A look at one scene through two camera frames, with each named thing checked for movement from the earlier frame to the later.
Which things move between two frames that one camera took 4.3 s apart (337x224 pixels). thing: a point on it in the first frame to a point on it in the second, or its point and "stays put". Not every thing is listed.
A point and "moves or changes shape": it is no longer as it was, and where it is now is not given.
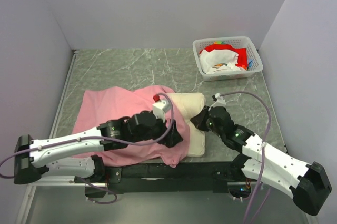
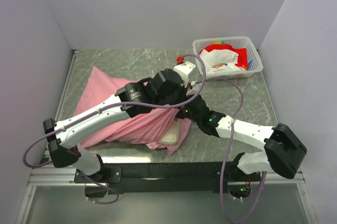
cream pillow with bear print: (189, 104) moves or changes shape
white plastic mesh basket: (226, 58) stays put
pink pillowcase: (102, 105) moves or changes shape
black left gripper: (172, 139) to (183, 93)
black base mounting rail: (195, 175) stays put
